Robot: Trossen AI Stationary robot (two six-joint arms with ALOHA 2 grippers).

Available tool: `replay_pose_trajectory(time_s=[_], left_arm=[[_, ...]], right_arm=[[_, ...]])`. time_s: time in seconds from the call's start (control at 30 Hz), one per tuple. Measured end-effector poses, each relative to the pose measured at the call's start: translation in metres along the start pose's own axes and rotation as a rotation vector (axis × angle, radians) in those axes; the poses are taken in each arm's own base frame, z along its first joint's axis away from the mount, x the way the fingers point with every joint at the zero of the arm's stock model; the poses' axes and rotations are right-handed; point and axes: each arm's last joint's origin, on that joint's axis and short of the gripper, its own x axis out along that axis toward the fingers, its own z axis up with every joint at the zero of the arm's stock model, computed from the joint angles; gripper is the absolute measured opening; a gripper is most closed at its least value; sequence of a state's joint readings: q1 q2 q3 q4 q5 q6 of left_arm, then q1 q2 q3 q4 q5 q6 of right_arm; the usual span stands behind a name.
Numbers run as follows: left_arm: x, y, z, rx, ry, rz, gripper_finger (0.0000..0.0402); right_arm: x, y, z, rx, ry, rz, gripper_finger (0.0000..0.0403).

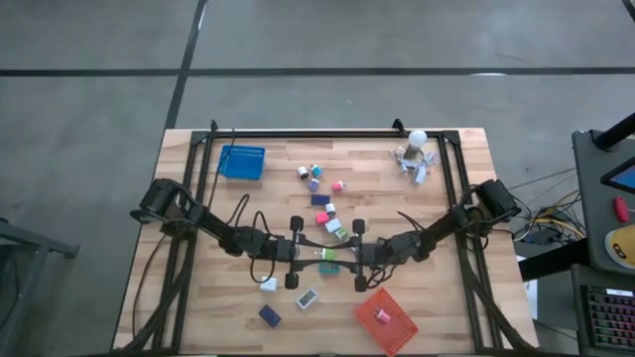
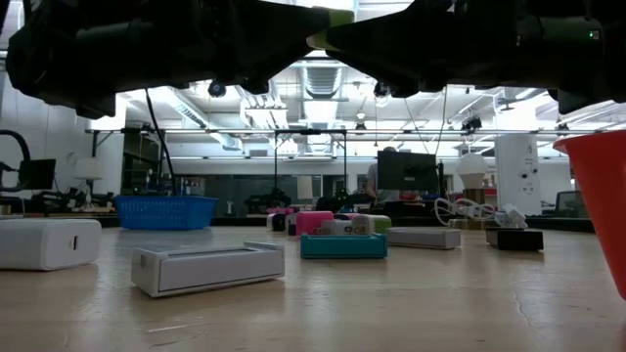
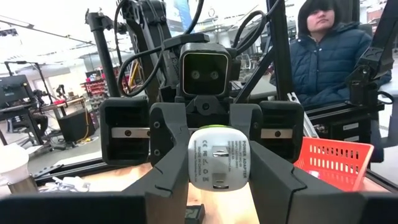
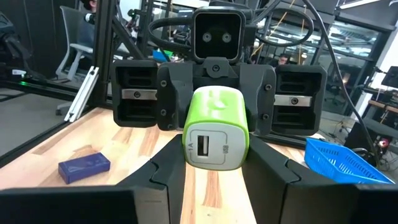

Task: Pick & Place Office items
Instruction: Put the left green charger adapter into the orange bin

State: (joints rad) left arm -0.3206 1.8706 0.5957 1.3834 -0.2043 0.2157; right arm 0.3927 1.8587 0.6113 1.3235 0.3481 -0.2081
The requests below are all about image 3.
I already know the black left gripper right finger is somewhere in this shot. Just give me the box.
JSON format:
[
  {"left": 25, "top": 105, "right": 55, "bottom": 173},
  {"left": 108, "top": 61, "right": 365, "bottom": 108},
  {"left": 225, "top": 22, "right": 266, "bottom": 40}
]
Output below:
[{"left": 249, "top": 139, "right": 398, "bottom": 224}]

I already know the white lamp cord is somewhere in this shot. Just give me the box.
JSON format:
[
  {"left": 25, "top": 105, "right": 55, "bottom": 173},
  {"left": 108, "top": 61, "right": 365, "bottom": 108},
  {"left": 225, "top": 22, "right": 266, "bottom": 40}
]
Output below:
[{"left": 39, "top": 175, "right": 91, "bottom": 193}]

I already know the white and green power adapter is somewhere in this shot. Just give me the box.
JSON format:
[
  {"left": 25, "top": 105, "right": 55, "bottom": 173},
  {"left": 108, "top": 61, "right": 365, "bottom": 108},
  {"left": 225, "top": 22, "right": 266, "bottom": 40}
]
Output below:
[{"left": 187, "top": 125, "right": 251, "bottom": 192}]

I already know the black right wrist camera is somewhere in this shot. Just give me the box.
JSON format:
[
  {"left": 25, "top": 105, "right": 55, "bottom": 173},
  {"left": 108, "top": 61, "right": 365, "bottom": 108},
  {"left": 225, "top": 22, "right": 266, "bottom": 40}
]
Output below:
[{"left": 178, "top": 42, "right": 233, "bottom": 97}]

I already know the orange plastic basket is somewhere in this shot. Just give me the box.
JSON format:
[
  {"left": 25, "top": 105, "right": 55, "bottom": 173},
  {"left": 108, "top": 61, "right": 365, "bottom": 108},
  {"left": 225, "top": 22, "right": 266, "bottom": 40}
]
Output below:
[{"left": 294, "top": 136, "right": 375, "bottom": 192}]

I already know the black control box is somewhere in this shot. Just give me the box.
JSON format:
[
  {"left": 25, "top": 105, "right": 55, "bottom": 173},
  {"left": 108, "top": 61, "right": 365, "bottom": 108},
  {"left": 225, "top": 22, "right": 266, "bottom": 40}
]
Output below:
[{"left": 306, "top": 102, "right": 386, "bottom": 147}]

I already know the black digital clock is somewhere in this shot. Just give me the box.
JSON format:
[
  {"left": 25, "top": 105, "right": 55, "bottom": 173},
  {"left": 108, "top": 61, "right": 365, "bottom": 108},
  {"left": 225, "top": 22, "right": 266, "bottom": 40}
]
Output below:
[{"left": 184, "top": 203, "right": 206, "bottom": 224}]

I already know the red parts shelf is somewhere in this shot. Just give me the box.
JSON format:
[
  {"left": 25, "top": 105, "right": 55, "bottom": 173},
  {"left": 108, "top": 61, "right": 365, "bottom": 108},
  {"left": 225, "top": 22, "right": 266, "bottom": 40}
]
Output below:
[{"left": 81, "top": 77, "right": 105, "bottom": 98}]

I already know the person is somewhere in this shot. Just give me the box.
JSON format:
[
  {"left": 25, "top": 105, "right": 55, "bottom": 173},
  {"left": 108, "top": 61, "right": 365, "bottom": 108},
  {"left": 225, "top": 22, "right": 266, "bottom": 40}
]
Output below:
[{"left": 270, "top": 0, "right": 392, "bottom": 108}]

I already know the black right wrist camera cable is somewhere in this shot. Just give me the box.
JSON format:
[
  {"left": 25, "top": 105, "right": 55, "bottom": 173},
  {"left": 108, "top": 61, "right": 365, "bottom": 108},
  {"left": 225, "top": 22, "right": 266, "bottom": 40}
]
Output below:
[{"left": 113, "top": 0, "right": 280, "bottom": 98}]

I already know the black desk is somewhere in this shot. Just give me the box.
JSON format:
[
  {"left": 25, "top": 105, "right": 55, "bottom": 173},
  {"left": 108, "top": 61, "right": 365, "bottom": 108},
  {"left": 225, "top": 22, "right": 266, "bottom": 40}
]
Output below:
[{"left": 0, "top": 96, "right": 86, "bottom": 147}]

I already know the black cabinet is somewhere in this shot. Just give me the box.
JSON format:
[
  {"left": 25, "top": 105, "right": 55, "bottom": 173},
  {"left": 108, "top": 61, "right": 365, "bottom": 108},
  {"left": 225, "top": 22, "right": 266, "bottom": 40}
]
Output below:
[{"left": 57, "top": 108, "right": 96, "bottom": 143}]

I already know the black monitor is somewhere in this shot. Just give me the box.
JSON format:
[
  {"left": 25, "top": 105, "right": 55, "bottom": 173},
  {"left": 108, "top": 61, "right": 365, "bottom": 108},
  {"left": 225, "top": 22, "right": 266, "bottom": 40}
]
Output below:
[{"left": 0, "top": 74, "right": 30, "bottom": 108}]

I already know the black pole mount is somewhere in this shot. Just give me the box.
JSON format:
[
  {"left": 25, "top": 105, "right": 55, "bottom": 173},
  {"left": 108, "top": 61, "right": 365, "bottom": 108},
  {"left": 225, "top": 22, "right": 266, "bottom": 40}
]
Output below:
[{"left": 345, "top": 0, "right": 398, "bottom": 107}]

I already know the table lamp with white bulb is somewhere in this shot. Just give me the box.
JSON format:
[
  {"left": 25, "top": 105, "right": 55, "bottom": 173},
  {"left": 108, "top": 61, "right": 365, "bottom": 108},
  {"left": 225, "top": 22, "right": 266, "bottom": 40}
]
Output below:
[{"left": 0, "top": 142, "right": 39, "bottom": 195}]

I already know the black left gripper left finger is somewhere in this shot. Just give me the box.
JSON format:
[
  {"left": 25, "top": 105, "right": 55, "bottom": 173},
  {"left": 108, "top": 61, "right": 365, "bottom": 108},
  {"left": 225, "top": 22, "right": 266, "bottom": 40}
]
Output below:
[{"left": 0, "top": 139, "right": 190, "bottom": 224}]

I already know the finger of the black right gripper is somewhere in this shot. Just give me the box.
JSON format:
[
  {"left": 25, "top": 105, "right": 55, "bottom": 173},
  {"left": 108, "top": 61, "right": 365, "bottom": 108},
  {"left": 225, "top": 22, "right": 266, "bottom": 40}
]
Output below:
[
  {"left": 150, "top": 102, "right": 192, "bottom": 167},
  {"left": 229, "top": 103, "right": 264, "bottom": 147}
]

